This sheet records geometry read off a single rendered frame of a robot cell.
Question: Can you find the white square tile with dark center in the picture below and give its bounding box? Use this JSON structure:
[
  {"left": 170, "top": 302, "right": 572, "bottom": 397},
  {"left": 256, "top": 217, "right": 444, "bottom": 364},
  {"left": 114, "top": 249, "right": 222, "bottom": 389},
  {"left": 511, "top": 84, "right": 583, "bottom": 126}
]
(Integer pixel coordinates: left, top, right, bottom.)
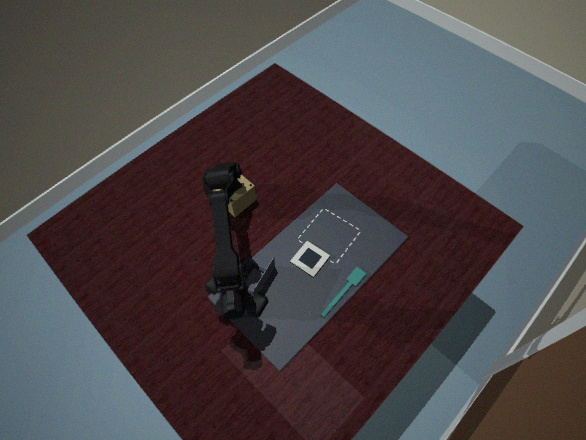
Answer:
[{"left": 290, "top": 241, "right": 330, "bottom": 277}]

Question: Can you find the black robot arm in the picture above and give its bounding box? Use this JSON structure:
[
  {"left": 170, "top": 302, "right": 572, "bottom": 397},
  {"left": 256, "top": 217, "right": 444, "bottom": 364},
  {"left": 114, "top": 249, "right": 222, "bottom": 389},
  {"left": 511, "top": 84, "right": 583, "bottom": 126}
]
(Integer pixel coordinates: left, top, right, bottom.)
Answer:
[{"left": 202, "top": 162, "right": 246, "bottom": 319}]

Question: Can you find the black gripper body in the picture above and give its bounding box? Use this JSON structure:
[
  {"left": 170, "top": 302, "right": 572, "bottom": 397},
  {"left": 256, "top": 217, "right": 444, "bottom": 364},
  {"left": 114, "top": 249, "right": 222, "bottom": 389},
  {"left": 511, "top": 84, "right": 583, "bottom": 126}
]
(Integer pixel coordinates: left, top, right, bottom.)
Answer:
[{"left": 205, "top": 275, "right": 268, "bottom": 317}]

